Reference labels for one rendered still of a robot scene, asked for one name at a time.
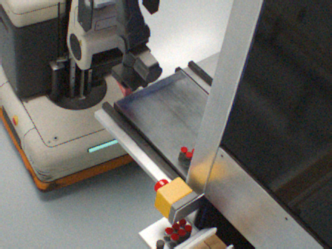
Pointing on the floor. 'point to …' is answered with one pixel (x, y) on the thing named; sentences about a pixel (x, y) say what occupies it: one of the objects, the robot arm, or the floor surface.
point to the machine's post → (223, 95)
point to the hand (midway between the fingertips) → (127, 95)
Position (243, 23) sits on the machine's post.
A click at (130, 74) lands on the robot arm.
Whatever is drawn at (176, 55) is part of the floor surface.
